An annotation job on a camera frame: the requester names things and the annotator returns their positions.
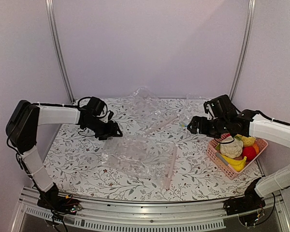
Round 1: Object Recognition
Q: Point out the aluminium post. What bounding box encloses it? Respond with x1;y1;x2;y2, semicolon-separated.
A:
229;0;257;101
45;0;75;102

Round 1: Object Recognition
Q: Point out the pink plastic basket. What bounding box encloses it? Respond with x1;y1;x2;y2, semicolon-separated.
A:
206;134;268;180

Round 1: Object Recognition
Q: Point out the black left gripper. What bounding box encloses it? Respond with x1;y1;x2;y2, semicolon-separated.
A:
85;117;123;141

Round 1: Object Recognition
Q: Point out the clear bag at back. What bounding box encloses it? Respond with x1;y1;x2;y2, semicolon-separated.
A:
123;87;179;135

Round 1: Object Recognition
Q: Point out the right aluminium post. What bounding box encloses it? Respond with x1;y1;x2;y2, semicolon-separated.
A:
229;0;257;101

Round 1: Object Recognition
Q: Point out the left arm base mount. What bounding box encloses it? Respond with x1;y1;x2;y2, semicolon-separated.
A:
37;184;82;215

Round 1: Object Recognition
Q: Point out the orange toy fruit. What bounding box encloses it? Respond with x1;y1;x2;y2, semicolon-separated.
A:
252;142;260;155

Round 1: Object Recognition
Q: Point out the red toy apple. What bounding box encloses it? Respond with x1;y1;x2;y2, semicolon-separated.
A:
242;146;257;162

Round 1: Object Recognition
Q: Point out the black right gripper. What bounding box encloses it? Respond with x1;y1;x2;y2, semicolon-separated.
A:
187;116;229;139

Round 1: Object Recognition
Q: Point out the floral tablecloth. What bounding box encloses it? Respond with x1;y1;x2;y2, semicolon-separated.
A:
43;97;261;202

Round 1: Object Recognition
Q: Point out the aluminium front rail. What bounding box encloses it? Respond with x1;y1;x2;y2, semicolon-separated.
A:
11;187;290;232

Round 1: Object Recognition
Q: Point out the white toy cauliflower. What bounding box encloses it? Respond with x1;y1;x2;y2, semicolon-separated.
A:
219;136;244;159

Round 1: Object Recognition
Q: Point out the left aluminium post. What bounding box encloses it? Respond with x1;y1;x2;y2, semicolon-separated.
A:
45;0;75;102

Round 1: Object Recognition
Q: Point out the yellow toy banana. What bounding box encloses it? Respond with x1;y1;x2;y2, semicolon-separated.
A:
220;155;246;173

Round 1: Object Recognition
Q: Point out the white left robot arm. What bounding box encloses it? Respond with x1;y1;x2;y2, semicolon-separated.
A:
5;97;123;210

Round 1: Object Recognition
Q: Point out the yellow toy lemon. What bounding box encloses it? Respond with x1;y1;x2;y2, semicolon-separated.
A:
241;136;256;147

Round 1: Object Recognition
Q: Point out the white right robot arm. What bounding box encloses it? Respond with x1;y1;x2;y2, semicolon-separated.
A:
187;95;290;211

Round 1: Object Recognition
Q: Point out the clear zip top bag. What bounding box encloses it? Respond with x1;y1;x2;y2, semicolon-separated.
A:
101;136;177;189

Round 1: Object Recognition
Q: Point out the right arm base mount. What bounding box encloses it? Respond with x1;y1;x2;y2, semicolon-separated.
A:
223;177;265;227

